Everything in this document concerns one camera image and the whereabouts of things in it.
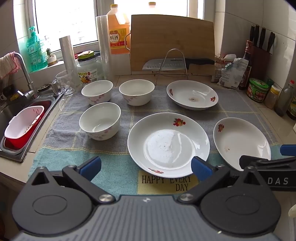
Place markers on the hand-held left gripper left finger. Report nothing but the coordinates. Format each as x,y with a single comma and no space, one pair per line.
91,166

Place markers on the white printed packet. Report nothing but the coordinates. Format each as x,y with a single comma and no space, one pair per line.
231,76

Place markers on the bamboo cutting board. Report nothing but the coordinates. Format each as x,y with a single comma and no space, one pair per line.
161,34

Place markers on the grey checked dish mat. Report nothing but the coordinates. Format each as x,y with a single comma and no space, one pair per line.
143,109

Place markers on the white floral bowl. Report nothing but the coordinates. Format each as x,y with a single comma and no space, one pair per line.
99,118
136,89
96,89

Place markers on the clear glass mug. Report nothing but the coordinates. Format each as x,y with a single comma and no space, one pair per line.
66,83

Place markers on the pink cloth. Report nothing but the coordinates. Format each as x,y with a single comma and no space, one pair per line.
7,66

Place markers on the dark glass bottle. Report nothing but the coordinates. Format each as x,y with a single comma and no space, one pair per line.
291,109

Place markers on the clear bottle with red cap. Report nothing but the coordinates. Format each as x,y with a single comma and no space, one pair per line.
283,102

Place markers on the small potted plant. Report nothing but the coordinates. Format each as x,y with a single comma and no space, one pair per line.
52,60

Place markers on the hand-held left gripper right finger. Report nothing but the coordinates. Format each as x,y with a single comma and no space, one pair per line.
200,169

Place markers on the yellow lidded spice jar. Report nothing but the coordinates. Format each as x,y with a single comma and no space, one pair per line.
271,99

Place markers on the cooking wine bottle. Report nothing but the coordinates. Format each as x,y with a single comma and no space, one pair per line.
118,27

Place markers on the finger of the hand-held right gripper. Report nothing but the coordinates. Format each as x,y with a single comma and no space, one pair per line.
254,160
288,150

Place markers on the tall plastic wrap roll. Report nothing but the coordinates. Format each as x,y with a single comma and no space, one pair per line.
104,46

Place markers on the white fruit print plate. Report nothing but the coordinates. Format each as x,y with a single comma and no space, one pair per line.
240,139
185,92
161,139

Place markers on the metal sink stopper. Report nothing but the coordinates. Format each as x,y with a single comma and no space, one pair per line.
44,87

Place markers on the green dish soap bottle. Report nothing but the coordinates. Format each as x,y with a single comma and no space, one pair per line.
34,51

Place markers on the red basin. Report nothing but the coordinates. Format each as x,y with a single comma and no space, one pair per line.
45,105

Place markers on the glass jar with yellow lid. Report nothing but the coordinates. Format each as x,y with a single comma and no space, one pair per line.
89,71

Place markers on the metal faucet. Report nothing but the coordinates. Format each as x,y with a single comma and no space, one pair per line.
26,74

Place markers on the steel sink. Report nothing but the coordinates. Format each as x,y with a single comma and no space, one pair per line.
4,115

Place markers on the green lidded sauce jar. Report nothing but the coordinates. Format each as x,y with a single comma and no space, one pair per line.
256,92

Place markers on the short plastic wrap roll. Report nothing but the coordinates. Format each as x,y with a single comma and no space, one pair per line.
68,58

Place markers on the white drain basket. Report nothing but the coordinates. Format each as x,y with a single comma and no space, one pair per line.
23,122

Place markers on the brown knife block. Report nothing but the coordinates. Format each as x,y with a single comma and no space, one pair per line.
260,62

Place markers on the dark soy sauce bottle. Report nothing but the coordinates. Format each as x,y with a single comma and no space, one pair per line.
247,69

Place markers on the green capped bottle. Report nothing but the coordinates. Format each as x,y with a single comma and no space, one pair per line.
269,82

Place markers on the orange and white packet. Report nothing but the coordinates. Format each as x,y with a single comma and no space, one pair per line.
217,71

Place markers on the yellow capped bottle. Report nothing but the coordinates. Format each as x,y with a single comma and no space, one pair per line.
152,5

